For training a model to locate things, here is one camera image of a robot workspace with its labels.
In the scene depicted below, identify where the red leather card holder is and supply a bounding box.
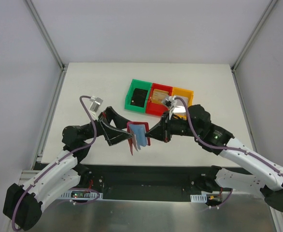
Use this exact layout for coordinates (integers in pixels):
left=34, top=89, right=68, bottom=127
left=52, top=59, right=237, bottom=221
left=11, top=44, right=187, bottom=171
left=127, top=121, right=151, bottom=155

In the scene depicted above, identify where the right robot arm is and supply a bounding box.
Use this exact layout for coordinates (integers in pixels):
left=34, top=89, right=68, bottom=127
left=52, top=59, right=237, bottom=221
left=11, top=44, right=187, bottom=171
left=146, top=104, right=283, bottom=213

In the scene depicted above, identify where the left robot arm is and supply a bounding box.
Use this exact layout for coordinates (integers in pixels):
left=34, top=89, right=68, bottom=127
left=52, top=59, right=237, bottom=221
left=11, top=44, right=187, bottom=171
left=3, top=106, right=132, bottom=232

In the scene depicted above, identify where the silver VIP card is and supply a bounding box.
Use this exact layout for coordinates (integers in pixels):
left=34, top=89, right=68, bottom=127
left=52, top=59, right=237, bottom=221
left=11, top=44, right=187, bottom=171
left=173, top=95, right=188, bottom=115

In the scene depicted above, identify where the black VIP card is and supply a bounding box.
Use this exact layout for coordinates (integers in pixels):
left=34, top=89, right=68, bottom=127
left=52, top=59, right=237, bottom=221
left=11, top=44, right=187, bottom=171
left=130, top=88, right=148, bottom=108

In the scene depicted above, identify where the gold VIP card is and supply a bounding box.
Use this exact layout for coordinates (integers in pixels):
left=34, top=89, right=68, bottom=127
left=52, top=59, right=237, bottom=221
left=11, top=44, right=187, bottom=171
left=151, top=89, right=169, bottom=104

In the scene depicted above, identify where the red plastic bin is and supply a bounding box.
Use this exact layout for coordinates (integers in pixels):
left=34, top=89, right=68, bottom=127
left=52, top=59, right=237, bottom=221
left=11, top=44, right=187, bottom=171
left=145, top=83, right=173, bottom=116

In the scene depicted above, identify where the yellow plastic bin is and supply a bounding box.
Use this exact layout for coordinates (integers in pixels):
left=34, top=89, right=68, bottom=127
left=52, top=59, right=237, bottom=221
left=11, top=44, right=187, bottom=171
left=172, top=87, right=194, bottom=119

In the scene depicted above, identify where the green plastic bin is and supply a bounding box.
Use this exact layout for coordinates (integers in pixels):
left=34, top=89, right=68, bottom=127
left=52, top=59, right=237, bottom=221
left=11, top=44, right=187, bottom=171
left=125, top=79, right=152, bottom=113

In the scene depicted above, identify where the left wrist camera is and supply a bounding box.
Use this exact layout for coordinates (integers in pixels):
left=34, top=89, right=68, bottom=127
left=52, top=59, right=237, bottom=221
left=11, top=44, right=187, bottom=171
left=88, top=96, right=103, bottom=119

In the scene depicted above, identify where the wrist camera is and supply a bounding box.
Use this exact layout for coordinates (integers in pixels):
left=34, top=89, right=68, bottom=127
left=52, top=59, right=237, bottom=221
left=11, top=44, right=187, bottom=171
left=161, top=95, right=180, bottom=119
left=88, top=96, right=103, bottom=119

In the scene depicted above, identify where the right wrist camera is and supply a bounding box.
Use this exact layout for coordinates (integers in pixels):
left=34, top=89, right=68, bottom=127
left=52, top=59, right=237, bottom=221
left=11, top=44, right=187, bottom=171
left=161, top=95, right=180, bottom=119

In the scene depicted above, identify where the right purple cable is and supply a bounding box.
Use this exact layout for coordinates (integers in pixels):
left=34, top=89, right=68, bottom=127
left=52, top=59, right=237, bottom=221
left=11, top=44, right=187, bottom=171
left=174, top=96, right=283, bottom=211

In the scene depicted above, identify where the purple cable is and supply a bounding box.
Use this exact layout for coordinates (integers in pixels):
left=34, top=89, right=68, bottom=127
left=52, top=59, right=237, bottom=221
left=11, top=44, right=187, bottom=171
left=11, top=96, right=102, bottom=232
left=174, top=96, right=283, bottom=211

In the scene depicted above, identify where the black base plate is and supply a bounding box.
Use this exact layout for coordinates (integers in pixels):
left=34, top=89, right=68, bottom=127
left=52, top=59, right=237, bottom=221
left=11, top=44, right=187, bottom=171
left=32, top=163, right=253, bottom=201

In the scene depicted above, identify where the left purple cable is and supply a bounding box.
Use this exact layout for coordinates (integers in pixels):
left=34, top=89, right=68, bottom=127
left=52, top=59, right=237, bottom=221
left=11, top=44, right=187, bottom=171
left=11, top=96, right=102, bottom=232

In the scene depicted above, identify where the left aluminium table rail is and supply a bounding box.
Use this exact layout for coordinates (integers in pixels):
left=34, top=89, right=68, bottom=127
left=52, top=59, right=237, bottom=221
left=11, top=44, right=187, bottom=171
left=30, top=64, right=68, bottom=170

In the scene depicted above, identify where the aluminium table rail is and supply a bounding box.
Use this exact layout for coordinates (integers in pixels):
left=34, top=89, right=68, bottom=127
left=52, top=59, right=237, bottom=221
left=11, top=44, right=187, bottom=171
left=30, top=64, right=68, bottom=170
left=231, top=69, right=257, bottom=152

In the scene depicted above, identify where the left white cable duct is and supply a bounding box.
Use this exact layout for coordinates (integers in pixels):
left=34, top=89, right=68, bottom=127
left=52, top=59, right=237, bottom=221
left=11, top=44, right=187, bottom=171
left=58, top=190, right=103, bottom=201

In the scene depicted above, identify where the white cable duct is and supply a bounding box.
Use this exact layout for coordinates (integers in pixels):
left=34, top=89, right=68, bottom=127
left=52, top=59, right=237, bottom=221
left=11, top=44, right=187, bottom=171
left=190, top=193, right=208, bottom=203
left=58, top=190, right=103, bottom=201

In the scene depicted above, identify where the right white cable duct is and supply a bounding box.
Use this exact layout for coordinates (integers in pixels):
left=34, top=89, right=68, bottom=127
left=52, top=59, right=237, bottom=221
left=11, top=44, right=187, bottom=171
left=190, top=193, right=208, bottom=203

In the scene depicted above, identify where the right aluminium table rail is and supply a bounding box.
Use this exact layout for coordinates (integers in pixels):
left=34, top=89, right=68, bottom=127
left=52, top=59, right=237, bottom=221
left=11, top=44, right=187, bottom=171
left=231, top=69, right=257, bottom=152

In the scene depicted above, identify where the left aluminium frame post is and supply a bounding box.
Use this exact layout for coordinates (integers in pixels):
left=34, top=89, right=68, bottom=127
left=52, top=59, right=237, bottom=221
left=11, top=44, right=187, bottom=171
left=24, top=0, right=65, bottom=70

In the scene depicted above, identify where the aluminium frame post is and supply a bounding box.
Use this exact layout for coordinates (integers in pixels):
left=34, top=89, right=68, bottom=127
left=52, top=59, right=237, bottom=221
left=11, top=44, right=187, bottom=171
left=231, top=0, right=280, bottom=73
left=24, top=0, right=65, bottom=70

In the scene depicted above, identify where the right aluminium frame post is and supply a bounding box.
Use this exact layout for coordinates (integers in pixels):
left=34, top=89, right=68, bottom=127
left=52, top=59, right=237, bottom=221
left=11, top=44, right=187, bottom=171
left=231, top=0, right=280, bottom=73

